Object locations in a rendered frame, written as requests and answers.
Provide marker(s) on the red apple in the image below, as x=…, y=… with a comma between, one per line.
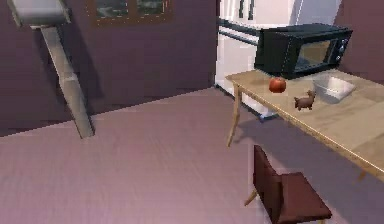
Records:
x=277, y=84

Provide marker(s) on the white fridge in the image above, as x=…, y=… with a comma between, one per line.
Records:
x=233, y=60

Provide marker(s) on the brown dog figurine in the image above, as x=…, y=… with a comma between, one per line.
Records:
x=304, y=101

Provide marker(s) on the brown framed window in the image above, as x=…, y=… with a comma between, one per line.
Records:
x=130, y=11

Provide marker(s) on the dark red chair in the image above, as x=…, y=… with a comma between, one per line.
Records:
x=286, y=193

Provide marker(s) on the black microwave oven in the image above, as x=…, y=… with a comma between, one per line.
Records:
x=300, y=50

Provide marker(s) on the light wooden table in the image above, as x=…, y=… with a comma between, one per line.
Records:
x=333, y=113

